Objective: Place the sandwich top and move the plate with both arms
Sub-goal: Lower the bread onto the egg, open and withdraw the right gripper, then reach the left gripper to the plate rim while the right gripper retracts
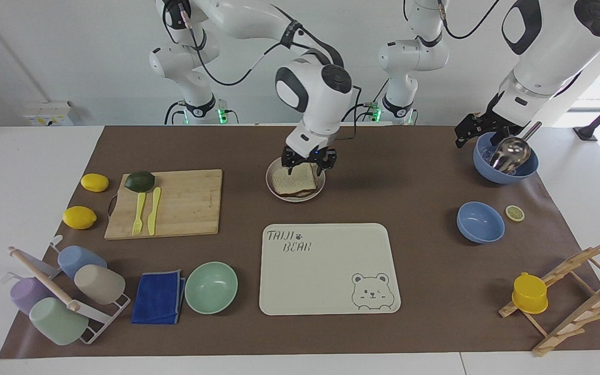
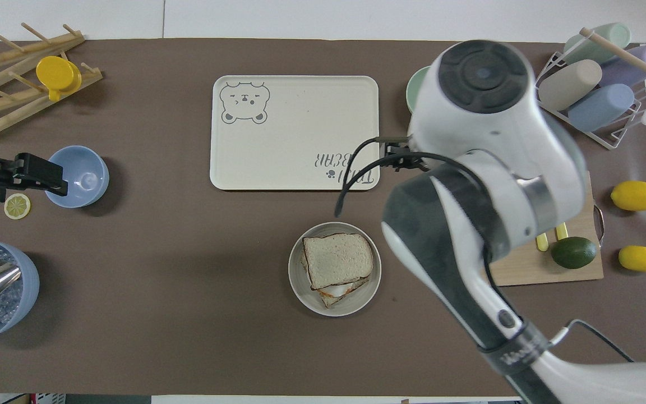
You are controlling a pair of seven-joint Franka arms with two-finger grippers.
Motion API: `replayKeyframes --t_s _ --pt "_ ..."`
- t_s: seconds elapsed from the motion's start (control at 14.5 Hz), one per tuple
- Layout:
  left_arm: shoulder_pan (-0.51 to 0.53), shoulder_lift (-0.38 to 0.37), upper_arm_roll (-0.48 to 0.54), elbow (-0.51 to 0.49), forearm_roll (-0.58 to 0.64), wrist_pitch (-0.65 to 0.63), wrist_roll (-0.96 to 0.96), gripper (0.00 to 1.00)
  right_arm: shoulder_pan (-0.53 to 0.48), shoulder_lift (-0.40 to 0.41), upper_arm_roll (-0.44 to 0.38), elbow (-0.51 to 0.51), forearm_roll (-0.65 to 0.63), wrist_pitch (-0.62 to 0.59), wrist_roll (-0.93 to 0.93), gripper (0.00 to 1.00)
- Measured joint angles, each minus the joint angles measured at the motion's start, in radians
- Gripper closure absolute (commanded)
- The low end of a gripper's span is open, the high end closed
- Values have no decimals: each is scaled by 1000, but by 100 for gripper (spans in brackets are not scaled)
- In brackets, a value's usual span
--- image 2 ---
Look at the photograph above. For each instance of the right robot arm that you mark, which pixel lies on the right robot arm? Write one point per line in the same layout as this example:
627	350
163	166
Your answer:
469	126

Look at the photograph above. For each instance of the grey round plate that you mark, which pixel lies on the grey round plate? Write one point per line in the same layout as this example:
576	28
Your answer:
300	280

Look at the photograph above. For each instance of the sandwich base with filling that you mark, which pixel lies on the sandwich base with filling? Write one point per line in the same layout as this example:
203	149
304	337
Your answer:
337	296

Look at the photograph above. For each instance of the lemon slice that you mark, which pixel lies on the lemon slice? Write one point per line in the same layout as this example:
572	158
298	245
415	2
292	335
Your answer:
17	206

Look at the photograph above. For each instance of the wooden dish rack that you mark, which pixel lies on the wooden dish rack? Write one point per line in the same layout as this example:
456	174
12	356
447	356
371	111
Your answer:
3	106

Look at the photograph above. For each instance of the light blue bowl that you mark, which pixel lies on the light blue bowl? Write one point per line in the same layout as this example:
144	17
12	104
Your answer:
84	177

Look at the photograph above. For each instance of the blue ice bucket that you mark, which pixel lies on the blue ice bucket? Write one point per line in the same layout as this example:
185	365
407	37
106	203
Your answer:
26	280

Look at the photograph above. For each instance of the yellow cup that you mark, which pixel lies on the yellow cup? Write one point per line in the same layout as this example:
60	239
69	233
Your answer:
56	74

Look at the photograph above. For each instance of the clear ice cubes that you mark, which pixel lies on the clear ice cubes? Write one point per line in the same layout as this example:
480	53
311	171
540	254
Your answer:
6	306

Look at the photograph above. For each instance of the cream tray with bear print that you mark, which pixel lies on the cream tray with bear print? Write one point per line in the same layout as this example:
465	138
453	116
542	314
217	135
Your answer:
295	132

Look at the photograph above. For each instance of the bread slice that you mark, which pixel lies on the bread slice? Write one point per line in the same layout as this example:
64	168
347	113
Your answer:
337	259

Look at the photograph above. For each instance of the wooden cutting board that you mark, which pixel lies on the wooden cutting board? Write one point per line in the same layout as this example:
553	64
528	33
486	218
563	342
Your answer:
525	265

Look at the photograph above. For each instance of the beige cup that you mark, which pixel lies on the beige cup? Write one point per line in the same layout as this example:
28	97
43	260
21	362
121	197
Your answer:
570	84

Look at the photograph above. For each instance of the green avocado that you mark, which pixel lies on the green avocado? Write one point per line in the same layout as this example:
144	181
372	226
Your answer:
573	252

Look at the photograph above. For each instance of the blue cup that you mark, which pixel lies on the blue cup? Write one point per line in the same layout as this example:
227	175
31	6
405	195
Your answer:
600	108

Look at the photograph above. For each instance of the pale green cup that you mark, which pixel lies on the pale green cup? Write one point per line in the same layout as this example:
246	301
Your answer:
609	35

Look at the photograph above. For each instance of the yellow lemon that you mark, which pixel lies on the yellow lemon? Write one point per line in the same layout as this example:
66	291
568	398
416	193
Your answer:
635	196
641	258

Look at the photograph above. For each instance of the wooden stick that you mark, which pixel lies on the wooden stick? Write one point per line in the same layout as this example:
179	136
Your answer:
631	59

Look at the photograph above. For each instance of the purple cup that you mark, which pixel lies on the purple cup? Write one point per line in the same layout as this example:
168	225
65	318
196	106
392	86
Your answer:
645	56

